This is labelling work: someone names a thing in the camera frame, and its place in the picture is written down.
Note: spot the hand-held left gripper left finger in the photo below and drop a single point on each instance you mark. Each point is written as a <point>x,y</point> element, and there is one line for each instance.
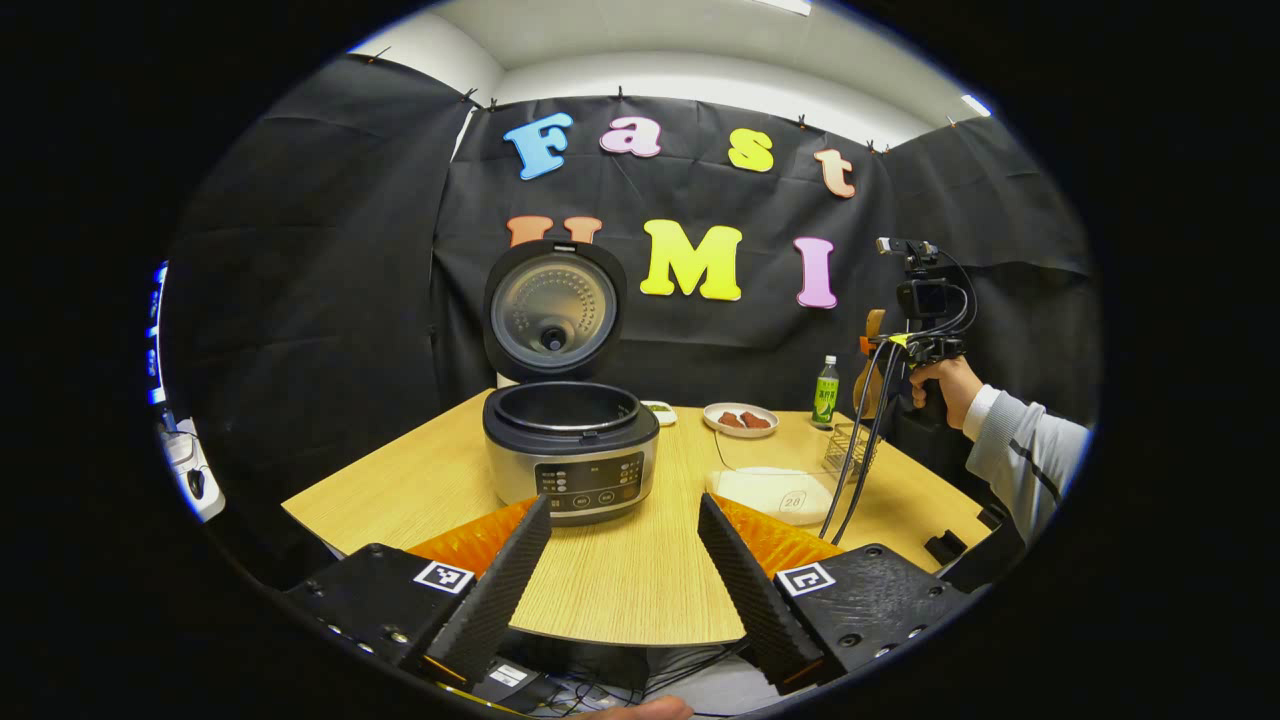
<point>495,610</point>

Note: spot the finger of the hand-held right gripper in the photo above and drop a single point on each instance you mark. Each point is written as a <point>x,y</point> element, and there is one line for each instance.
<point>868,346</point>

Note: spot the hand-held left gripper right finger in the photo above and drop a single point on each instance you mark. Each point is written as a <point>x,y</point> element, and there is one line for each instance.
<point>755,600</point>

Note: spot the wooden spoon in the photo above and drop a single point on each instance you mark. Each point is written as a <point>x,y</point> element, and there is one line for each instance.
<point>866,385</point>

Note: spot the clear box of rice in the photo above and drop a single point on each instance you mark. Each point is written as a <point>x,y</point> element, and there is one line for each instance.
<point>770,495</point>

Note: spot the black silver rice cooker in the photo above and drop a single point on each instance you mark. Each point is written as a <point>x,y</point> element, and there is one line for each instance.
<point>570,450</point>

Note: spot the green tea bottle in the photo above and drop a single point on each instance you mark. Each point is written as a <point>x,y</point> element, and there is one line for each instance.
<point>825,400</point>

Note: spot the black box with white label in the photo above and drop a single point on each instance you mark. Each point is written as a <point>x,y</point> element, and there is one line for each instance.
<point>505,680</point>

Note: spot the brown meat piece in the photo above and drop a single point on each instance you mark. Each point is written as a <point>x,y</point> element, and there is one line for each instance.
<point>731,421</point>
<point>756,420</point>

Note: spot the white round plate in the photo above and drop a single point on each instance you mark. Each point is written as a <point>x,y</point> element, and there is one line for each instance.
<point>712,425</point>

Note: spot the small black block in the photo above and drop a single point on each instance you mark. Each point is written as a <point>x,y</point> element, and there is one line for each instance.
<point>945,548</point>

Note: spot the small ceiling light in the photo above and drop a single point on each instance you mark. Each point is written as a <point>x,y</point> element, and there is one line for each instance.
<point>976,104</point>

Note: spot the white divided condiment dish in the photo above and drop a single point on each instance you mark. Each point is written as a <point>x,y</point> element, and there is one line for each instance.
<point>660,410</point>

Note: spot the black computer mouse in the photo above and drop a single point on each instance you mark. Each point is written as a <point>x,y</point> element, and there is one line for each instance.
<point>195,485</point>

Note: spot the long ceiling light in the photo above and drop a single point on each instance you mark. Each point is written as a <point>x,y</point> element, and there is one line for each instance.
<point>785,5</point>

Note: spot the white side desk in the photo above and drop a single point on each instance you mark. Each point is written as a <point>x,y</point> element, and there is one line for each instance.
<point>185,450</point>

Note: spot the computer monitor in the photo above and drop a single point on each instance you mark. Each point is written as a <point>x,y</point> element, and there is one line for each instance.
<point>157,340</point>

